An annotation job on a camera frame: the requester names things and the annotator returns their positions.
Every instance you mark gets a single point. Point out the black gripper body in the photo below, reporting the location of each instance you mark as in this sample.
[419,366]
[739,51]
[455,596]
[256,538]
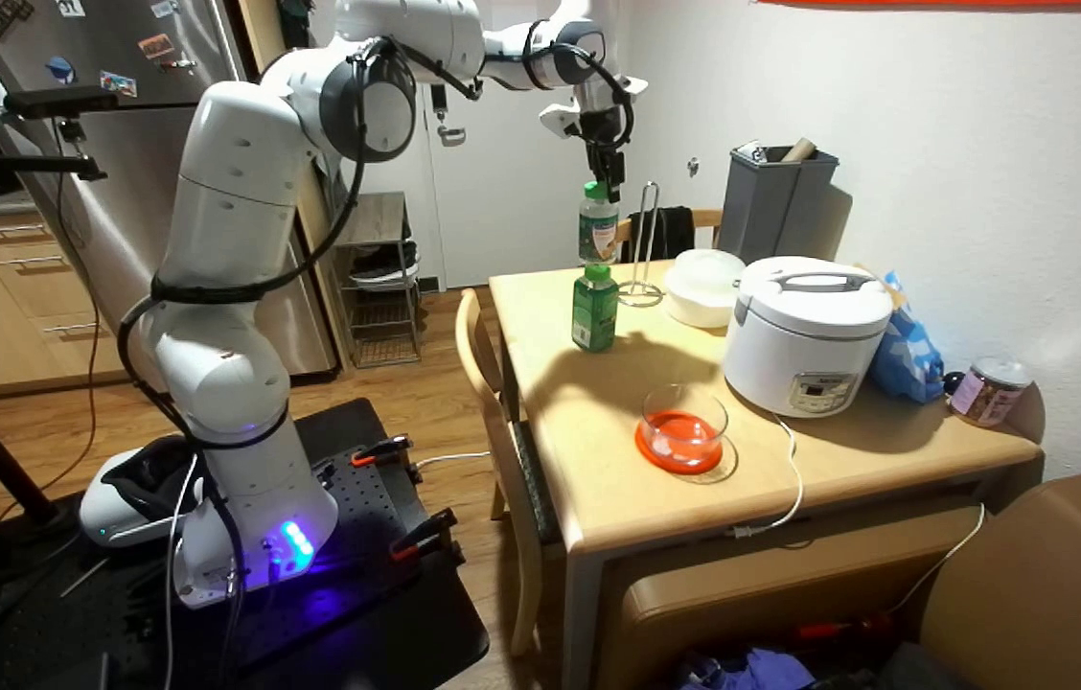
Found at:
[602,134]

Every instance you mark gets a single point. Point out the small clear green-capped bottle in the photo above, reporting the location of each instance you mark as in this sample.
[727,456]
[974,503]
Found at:
[598,230]

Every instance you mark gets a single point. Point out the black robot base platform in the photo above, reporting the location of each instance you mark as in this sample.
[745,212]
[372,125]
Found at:
[362,599]

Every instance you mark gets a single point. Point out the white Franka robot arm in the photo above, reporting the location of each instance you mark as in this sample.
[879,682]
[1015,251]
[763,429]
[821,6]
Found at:
[237,253]

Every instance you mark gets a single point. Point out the green square bottle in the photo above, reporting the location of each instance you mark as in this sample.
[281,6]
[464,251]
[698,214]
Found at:
[592,311]

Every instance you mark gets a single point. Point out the wooden chair with jacket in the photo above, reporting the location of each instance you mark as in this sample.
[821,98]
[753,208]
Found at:
[708,218]

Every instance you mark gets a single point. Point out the white lidded plastic container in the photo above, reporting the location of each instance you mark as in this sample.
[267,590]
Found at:
[703,287]

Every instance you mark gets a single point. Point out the grey bin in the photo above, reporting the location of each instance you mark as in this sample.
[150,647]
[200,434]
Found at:
[771,203]

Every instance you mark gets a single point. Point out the metal shelf cart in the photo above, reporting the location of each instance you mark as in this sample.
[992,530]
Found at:
[372,273]

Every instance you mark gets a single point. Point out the white rice cooker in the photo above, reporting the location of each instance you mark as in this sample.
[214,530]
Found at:
[808,334]

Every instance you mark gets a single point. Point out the wooden slat-back chair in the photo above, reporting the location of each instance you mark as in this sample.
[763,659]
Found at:
[487,424]

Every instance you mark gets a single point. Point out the glass bowl with orange base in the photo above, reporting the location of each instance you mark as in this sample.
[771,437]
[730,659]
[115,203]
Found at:
[681,443]

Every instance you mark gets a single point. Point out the light wooden table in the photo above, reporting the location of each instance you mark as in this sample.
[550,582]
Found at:
[619,471]

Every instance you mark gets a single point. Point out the blue bag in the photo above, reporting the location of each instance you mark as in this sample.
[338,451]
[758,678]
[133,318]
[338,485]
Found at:
[910,361]

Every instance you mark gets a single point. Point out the jar with pink label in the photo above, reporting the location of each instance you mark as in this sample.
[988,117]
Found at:
[988,391]

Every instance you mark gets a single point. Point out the purple cloth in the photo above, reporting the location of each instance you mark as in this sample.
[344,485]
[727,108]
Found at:
[758,669]

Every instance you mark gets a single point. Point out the stainless steel refrigerator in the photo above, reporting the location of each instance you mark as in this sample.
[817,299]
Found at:
[95,51]

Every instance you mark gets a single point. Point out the white and black headset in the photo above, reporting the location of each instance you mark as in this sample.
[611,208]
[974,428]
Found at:
[133,500]

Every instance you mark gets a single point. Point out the wooden cabinet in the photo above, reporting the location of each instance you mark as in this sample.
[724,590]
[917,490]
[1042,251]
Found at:
[5,306]

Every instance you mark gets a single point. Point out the black camera stand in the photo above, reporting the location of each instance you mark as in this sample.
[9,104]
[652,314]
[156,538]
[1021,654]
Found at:
[45,99]

